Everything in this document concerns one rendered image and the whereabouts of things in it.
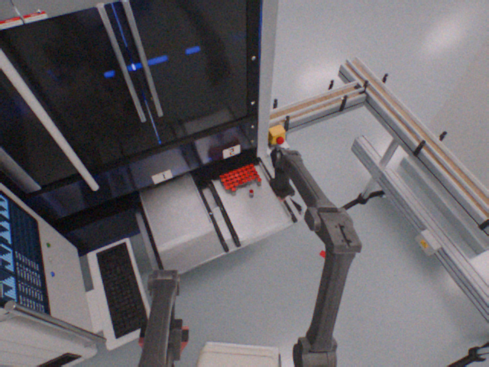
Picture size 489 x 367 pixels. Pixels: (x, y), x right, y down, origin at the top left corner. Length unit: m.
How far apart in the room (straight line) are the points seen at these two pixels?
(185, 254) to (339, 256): 0.84
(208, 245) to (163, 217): 0.26
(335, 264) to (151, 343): 0.44
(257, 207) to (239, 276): 0.89
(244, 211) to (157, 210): 0.41
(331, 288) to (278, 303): 1.47
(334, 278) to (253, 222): 0.75
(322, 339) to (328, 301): 0.12
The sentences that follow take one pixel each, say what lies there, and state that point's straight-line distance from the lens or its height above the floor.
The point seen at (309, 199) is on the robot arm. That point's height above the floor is 1.45.
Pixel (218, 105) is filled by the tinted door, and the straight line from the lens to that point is 1.37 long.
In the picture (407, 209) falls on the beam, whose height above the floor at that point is 0.51.
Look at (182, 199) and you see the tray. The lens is 1.64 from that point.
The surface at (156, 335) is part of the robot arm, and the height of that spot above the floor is 1.52.
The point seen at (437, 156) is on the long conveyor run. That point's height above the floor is 0.96.
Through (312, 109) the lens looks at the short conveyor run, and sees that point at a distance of 1.94.
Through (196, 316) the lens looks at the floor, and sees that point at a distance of 2.35.
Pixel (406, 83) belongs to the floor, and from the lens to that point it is 3.81.
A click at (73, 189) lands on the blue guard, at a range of 1.51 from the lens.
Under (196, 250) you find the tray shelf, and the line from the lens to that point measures 1.52.
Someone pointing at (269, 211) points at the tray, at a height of 0.88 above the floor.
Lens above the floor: 2.28
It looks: 58 degrees down
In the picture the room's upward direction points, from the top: 1 degrees counter-clockwise
